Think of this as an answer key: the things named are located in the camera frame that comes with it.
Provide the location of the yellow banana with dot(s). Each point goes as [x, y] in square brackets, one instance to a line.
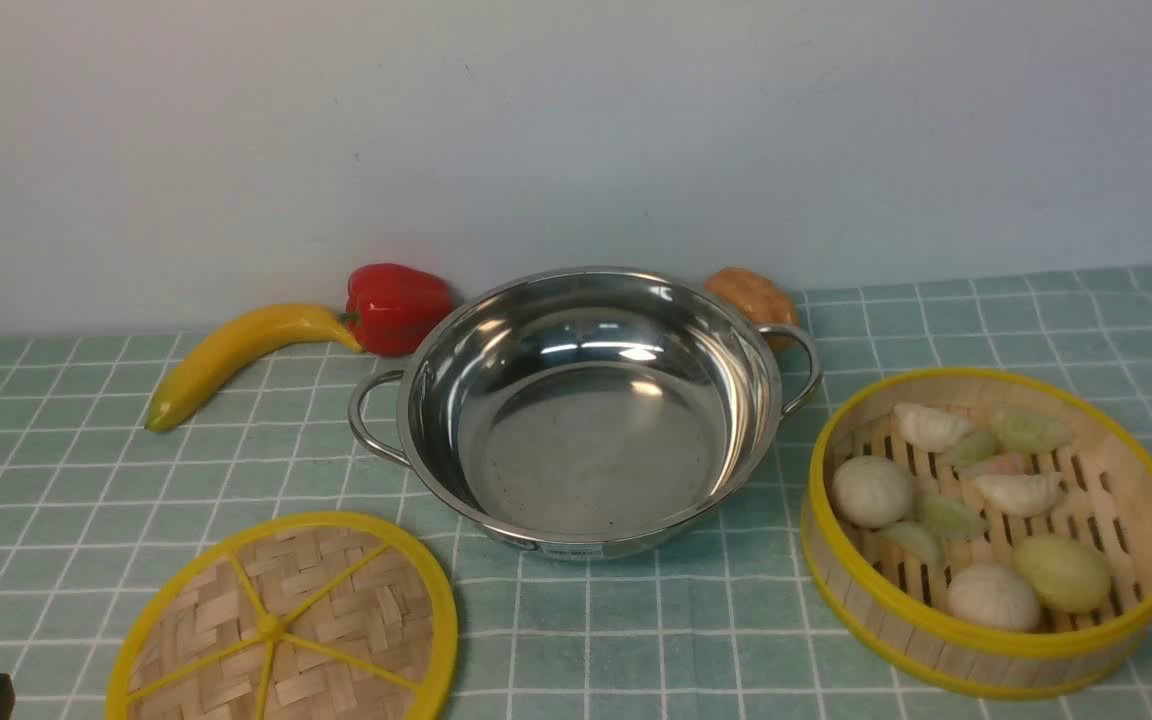
[231, 348]

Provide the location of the green checkered tablecloth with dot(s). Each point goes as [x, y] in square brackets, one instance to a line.
[96, 514]

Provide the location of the brown walnut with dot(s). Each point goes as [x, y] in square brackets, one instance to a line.
[757, 297]

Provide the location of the white round bun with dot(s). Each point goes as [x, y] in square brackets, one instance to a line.
[872, 491]
[991, 595]

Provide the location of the green dumpling centre back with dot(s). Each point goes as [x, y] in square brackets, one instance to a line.
[976, 446]

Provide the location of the white dumpling middle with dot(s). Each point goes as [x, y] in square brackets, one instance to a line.
[1022, 495]

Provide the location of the green dumpling middle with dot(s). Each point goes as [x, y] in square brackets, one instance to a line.
[949, 519]

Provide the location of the red bell pepper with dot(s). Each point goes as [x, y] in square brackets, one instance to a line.
[391, 308]

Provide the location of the white round bun front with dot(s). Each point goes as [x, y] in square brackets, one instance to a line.
[991, 595]

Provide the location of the bamboo steamer basket yellow rim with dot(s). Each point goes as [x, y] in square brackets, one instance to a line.
[898, 607]

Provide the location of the green dumpling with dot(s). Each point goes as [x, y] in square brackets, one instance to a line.
[949, 519]
[976, 446]
[914, 538]
[1029, 433]

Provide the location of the white round bun left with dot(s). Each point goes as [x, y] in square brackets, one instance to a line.
[872, 491]

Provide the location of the green dumpling front left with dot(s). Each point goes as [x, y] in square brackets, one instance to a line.
[914, 538]

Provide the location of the woven bamboo steamer lid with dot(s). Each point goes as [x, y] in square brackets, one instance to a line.
[322, 615]

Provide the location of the white dumpling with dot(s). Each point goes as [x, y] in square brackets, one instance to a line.
[930, 429]
[1022, 495]

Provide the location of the stainless steel pot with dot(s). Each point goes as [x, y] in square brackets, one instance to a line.
[588, 413]

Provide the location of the white dumpling back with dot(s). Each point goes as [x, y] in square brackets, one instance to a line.
[930, 429]

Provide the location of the green round bun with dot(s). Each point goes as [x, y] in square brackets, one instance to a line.
[1067, 575]

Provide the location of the pink dumpling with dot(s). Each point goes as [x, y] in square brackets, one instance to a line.
[1002, 465]

